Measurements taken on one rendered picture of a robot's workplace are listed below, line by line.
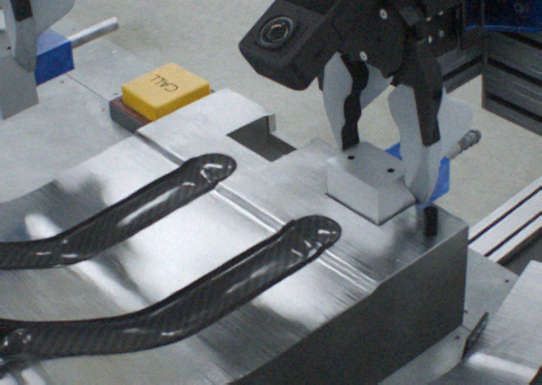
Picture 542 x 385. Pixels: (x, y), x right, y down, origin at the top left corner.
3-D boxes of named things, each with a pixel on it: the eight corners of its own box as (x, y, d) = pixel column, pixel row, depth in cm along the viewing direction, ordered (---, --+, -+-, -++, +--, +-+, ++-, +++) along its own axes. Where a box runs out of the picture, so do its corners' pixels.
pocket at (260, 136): (276, 153, 90) (272, 111, 88) (322, 180, 86) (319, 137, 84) (228, 177, 88) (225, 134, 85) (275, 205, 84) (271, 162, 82)
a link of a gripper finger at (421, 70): (457, 141, 70) (427, 9, 67) (441, 151, 70) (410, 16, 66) (407, 132, 74) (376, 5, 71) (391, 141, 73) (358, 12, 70)
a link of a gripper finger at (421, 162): (497, 179, 75) (471, 51, 72) (440, 218, 72) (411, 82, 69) (466, 172, 78) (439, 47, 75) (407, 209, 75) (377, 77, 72)
